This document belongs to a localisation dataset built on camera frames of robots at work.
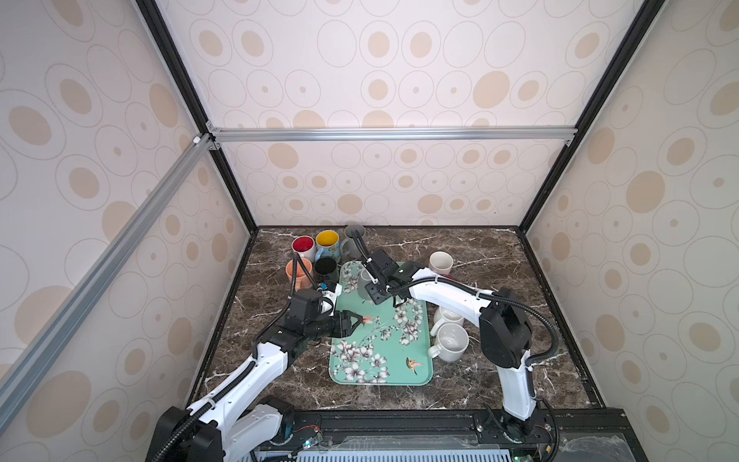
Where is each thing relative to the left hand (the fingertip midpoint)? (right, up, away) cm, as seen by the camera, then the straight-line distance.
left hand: (363, 318), depth 79 cm
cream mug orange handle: (-23, +8, +24) cm, 34 cm away
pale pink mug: (+26, +15, +21) cm, 37 cm away
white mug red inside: (-23, +20, +28) cm, 41 cm away
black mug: (-13, +12, +16) cm, 24 cm away
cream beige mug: (+27, -9, +8) cm, 29 cm away
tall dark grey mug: (-6, +20, +21) cm, 30 cm away
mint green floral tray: (+9, -10, +9) cm, 16 cm away
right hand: (+8, +8, +14) cm, 18 cm away
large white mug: (+24, -1, +7) cm, 25 cm away
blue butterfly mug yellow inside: (-13, +21, +21) cm, 33 cm away
